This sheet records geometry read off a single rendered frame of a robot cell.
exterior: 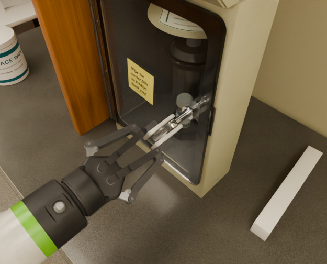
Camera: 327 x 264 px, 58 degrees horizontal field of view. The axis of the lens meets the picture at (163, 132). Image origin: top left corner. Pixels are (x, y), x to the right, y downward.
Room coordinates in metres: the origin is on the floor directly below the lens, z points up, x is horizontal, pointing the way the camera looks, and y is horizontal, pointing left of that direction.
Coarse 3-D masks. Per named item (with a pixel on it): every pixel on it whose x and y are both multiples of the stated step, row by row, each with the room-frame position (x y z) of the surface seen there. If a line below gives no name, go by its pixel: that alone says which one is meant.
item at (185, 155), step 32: (96, 0) 0.55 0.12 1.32; (128, 0) 0.48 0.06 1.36; (160, 0) 0.43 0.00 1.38; (128, 32) 0.49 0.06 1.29; (160, 32) 0.43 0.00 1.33; (192, 32) 0.38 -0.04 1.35; (224, 32) 0.35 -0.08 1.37; (160, 64) 0.43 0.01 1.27; (192, 64) 0.38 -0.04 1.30; (128, 96) 0.50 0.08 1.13; (160, 96) 0.43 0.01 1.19; (192, 96) 0.37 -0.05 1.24; (192, 128) 0.37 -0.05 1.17; (192, 160) 0.36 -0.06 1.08
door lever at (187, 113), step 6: (186, 108) 0.38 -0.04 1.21; (180, 114) 0.37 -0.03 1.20; (186, 114) 0.37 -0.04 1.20; (192, 114) 0.37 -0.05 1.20; (174, 120) 0.35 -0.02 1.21; (180, 120) 0.35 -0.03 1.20; (168, 126) 0.34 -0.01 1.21; (174, 126) 0.34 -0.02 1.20; (156, 132) 0.37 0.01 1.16; (162, 132) 0.35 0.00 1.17; (168, 132) 0.34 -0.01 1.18; (156, 138) 0.36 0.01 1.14
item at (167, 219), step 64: (0, 128) 0.57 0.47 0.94; (64, 128) 0.57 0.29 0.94; (256, 128) 0.57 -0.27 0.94; (192, 192) 0.36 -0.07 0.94; (256, 192) 0.36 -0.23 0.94; (320, 192) 0.36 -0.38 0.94; (128, 256) 0.21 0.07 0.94; (192, 256) 0.21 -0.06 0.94; (256, 256) 0.21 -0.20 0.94; (320, 256) 0.21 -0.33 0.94
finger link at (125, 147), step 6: (138, 132) 0.35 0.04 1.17; (144, 132) 0.35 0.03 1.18; (132, 138) 0.34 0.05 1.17; (138, 138) 0.34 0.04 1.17; (126, 144) 0.33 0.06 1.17; (132, 144) 0.33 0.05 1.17; (120, 150) 0.31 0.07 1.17; (126, 150) 0.31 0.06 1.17; (114, 156) 0.30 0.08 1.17; (120, 156) 0.31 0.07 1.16; (102, 162) 0.28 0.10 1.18; (108, 162) 0.29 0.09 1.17; (102, 168) 0.27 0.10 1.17
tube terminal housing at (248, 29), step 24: (192, 0) 0.40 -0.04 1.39; (240, 0) 0.35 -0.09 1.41; (264, 0) 0.39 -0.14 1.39; (240, 24) 0.36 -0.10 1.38; (264, 24) 0.41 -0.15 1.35; (240, 48) 0.37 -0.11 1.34; (264, 48) 0.42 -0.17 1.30; (240, 72) 0.38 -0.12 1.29; (216, 96) 0.35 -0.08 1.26; (240, 96) 0.39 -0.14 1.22; (216, 120) 0.35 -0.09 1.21; (240, 120) 0.41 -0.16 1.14; (216, 144) 0.36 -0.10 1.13; (168, 168) 0.42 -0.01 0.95; (216, 168) 0.38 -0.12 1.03
